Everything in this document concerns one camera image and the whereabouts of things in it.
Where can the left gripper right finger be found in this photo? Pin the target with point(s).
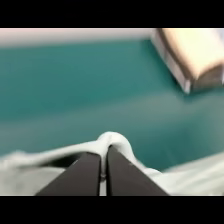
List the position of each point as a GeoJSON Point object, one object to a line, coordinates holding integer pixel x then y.
{"type": "Point", "coordinates": [128, 176]}

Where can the beige folded garment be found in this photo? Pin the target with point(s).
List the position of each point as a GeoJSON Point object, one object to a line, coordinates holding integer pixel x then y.
{"type": "Point", "coordinates": [196, 55]}

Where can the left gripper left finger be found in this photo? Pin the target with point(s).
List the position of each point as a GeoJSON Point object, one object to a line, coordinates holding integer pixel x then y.
{"type": "Point", "coordinates": [80, 176]}

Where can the white garment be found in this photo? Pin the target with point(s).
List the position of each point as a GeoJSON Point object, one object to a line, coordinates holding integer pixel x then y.
{"type": "Point", "coordinates": [30, 173]}
{"type": "Point", "coordinates": [171, 63]}

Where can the white folded garment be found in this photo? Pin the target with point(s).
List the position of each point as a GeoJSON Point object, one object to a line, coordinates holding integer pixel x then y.
{"type": "Point", "coordinates": [171, 63]}

